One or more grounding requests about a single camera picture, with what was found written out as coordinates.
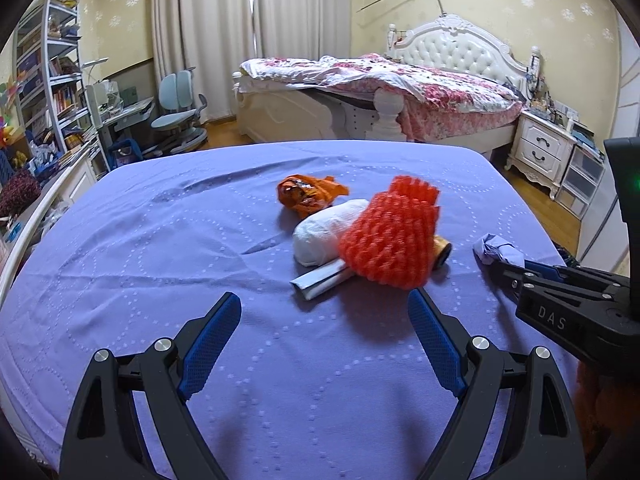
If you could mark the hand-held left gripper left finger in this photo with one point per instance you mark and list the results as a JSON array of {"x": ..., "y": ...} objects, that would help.
[{"x": 210, "y": 345}]

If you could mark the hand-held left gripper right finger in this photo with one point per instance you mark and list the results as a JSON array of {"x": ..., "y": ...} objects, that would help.
[{"x": 435, "y": 345}]

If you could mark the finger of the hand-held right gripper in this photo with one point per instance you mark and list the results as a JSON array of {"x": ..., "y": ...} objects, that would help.
[
  {"x": 510, "y": 277},
  {"x": 550, "y": 274}
]

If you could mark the silver wrapper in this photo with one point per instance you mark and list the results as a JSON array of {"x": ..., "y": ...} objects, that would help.
[{"x": 492, "y": 249}]

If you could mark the orange foam fruit net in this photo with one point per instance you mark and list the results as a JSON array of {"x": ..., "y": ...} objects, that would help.
[{"x": 390, "y": 240}]

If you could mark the person's right forearm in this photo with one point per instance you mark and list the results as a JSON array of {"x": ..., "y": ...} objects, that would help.
[{"x": 600, "y": 400}]

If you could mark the clear plastic drawer unit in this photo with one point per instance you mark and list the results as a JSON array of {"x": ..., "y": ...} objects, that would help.
[{"x": 580, "y": 180}]

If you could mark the purple tablecloth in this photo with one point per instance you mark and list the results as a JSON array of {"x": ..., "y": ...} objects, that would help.
[{"x": 150, "y": 260}]

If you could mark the flat silver wrapper strip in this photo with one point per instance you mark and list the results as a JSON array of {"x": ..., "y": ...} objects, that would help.
[{"x": 317, "y": 280}]

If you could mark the white nightstand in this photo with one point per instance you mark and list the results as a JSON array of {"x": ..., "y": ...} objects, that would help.
[{"x": 537, "y": 147}]

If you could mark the white tissue wad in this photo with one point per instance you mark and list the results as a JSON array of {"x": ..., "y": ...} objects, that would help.
[{"x": 320, "y": 235}]

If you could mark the orange snack wrapper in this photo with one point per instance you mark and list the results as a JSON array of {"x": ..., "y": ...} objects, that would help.
[{"x": 305, "y": 195}]

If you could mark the pink floral quilt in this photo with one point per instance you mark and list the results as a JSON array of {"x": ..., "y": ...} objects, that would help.
[{"x": 450, "y": 90}]

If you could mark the white wardrobe door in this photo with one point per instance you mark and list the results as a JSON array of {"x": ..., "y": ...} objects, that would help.
[{"x": 632, "y": 90}]

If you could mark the blue plastic stool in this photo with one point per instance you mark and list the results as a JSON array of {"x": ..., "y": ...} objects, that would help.
[{"x": 125, "y": 152}]

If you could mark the light blue desk chair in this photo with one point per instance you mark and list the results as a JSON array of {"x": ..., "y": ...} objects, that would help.
[{"x": 175, "y": 120}]

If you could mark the bed with floral quilt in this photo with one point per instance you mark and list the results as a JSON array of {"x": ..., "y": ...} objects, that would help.
[{"x": 465, "y": 45}]

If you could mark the dark red flower bunch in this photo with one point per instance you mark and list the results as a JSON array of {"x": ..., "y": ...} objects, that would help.
[{"x": 20, "y": 192}]

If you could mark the grey study desk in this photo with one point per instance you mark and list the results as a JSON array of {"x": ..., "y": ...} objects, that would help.
[{"x": 127, "y": 112}]

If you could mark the white desk lamp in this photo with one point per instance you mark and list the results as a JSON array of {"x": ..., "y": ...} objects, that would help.
[{"x": 95, "y": 65}]

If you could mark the white bookshelf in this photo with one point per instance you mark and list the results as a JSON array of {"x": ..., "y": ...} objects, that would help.
[{"x": 50, "y": 80}]

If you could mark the beige curtain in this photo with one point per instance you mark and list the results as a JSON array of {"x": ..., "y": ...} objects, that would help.
[
  {"x": 300, "y": 10},
  {"x": 200, "y": 35}
]

